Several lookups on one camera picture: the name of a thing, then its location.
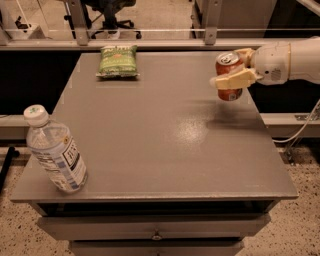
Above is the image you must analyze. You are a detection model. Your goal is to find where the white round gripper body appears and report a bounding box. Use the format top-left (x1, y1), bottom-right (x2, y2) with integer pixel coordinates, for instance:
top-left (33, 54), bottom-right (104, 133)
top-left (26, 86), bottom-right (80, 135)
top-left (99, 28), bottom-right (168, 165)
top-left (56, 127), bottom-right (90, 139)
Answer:
top-left (250, 42), bottom-right (290, 86)

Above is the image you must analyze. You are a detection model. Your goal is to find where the black pole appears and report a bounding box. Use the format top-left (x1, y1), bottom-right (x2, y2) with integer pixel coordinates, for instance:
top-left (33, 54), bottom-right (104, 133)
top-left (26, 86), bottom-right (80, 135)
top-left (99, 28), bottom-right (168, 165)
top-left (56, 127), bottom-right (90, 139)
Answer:
top-left (0, 147), bottom-right (20, 193)

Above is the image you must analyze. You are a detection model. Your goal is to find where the white cable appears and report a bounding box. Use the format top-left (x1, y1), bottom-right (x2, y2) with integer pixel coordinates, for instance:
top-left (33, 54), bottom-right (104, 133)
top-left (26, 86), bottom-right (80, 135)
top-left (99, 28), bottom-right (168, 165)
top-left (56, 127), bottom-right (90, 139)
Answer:
top-left (272, 99), bottom-right (320, 144)

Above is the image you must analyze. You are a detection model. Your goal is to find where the orange coke can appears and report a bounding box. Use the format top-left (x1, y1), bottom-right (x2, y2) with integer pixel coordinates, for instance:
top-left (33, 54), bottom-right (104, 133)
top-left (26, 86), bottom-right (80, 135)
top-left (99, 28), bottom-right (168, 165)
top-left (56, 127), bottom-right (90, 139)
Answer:
top-left (214, 51), bottom-right (245, 102)

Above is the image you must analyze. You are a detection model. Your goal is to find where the clear plastic water bottle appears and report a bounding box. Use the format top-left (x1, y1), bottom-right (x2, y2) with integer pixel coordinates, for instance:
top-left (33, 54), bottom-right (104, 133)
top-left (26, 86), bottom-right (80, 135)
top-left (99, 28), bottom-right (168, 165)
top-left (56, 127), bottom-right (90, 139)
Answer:
top-left (24, 104), bottom-right (88, 193)

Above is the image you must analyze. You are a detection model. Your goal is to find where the grey lower drawer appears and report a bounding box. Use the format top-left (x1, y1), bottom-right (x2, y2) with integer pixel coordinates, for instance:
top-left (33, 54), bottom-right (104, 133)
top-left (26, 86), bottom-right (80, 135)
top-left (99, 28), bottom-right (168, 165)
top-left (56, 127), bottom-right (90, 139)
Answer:
top-left (70, 240), bottom-right (243, 256)

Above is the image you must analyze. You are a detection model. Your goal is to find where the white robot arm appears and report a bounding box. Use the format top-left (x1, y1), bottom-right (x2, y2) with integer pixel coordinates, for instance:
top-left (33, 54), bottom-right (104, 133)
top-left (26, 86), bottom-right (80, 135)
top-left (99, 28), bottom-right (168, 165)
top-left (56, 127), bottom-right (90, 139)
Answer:
top-left (210, 37), bottom-right (320, 90)

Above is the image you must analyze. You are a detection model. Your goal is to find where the metal drawer knob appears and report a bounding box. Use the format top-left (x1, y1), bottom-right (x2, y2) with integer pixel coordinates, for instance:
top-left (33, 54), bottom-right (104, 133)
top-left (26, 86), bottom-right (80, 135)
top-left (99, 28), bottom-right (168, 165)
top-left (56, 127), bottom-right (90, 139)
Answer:
top-left (151, 233), bottom-right (163, 241)

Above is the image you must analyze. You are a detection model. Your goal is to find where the black office chair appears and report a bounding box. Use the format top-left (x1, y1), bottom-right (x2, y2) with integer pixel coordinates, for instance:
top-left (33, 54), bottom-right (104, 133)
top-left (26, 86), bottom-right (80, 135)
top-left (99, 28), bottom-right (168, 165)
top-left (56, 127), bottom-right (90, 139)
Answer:
top-left (63, 0), bottom-right (143, 40)

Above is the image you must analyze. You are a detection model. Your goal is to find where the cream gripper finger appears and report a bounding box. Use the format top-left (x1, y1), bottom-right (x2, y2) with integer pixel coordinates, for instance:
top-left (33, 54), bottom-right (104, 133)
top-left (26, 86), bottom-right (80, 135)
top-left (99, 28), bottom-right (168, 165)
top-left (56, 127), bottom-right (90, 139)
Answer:
top-left (236, 48), bottom-right (255, 67)
top-left (210, 68), bottom-right (260, 90)

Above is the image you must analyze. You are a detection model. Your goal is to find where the green jalapeno chip bag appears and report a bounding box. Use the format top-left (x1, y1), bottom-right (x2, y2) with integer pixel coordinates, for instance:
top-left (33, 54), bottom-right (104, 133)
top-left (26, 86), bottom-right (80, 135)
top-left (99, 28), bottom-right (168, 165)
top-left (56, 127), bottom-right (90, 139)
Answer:
top-left (96, 45), bottom-right (138, 78)

